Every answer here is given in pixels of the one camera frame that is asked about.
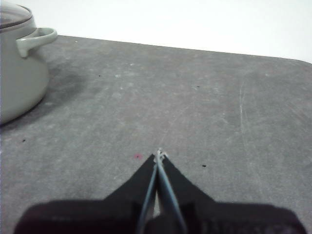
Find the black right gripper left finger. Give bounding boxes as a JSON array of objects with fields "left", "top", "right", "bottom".
[{"left": 13, "top": 154, "right": 158, "bottom": 234}]

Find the pale green electric pot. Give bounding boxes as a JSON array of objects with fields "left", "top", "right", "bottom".
[{"left": 0, "top": 18, "right": 59, "bottom": 126}]

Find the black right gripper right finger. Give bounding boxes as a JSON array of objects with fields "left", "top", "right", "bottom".
[{"left": 146, "top": 148, "right": 307, "bottom": 234}]

